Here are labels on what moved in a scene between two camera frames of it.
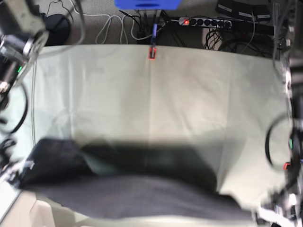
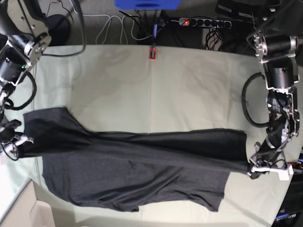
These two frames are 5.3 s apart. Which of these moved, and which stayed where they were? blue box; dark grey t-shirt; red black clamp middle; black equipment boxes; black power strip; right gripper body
Moved: right gripper body; dark grey t-shirt
Stayed: blue box; black equipment boxes; black power strip; red black clamp middle
